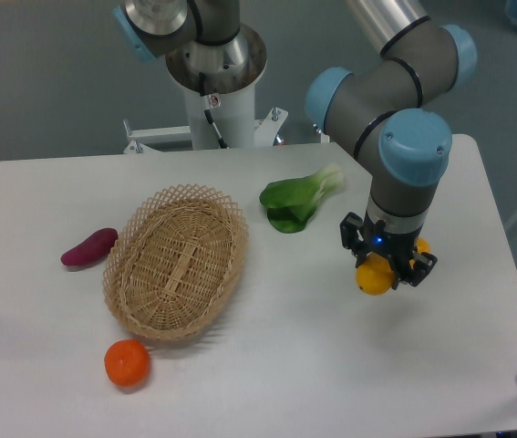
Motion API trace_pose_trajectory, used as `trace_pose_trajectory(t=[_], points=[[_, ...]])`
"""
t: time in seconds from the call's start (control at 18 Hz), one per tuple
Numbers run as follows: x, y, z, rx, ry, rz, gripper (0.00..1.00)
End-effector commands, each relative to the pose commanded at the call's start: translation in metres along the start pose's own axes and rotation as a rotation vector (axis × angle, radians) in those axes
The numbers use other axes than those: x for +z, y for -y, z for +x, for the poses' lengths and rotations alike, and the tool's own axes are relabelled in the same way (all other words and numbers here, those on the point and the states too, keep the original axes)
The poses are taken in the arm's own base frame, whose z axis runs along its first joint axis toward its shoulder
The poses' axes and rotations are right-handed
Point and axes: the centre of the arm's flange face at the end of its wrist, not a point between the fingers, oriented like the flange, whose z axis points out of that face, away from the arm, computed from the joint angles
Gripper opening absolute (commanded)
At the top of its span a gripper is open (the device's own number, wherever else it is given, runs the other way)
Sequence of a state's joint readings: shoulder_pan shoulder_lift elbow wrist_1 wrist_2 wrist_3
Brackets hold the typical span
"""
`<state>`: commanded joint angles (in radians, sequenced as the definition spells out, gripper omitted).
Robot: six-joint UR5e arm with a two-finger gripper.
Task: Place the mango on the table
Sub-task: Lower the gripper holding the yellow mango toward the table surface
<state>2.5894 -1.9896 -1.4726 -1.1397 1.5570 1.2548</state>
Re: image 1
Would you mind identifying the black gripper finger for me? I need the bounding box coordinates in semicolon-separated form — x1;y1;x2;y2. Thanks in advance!
392;252;438;290
339;212;365;268

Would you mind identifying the green bok choy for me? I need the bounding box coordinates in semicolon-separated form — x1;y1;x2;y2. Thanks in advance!
259;163;345;234

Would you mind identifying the yellow mango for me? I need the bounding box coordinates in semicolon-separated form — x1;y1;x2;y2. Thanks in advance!
354;236;431;297

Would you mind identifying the orange tangerine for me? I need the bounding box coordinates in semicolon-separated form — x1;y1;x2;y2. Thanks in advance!
104;339;150;388

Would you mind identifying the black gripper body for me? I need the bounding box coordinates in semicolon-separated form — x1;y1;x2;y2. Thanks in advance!
349;214;422;271

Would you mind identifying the black cable on pedestal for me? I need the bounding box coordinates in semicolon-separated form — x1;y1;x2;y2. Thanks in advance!
197;71;231;150

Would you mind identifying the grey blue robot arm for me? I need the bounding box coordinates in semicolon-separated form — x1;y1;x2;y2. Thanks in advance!
113;1;477;286

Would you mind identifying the woven wicker basket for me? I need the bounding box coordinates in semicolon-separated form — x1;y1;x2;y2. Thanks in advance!
103;184;249;342

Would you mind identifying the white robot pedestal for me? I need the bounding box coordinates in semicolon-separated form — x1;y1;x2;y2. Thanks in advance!
123;25;289;153

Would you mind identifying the purple sweet potato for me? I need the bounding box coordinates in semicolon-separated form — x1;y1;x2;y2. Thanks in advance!
60;228;118;267

